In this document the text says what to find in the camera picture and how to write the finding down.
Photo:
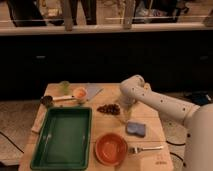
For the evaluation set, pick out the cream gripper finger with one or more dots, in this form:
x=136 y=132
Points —
x=127 y=112

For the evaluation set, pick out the orange red bowl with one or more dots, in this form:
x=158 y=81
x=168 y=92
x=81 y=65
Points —
x=110 y=149

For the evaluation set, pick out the black scoop wooden handle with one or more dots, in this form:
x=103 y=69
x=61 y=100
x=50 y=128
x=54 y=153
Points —
x=48 y=100

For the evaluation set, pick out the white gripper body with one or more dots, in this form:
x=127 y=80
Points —
x=125 y=101

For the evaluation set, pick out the grey blue cloth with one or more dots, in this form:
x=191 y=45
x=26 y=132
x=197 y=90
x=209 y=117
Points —
x=92 y=90

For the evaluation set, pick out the green clear glass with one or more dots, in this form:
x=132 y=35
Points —
x=64 y=87

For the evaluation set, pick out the silver fork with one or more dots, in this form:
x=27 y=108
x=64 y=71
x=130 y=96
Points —
x=136 y=150

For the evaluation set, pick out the dark grape bunch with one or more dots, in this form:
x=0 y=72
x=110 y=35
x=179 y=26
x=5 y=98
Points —
x=112 y=109

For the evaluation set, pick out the blue sponge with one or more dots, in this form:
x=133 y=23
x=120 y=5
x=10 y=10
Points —
x=134 y=128

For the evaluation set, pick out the green plastic tray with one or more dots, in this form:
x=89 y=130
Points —
x=64 y=140

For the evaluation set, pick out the small orange cup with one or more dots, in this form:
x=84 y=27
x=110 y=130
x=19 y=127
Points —
x=80 y=94

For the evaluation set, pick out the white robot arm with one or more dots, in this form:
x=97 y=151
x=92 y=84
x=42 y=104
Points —
x=198 y=120

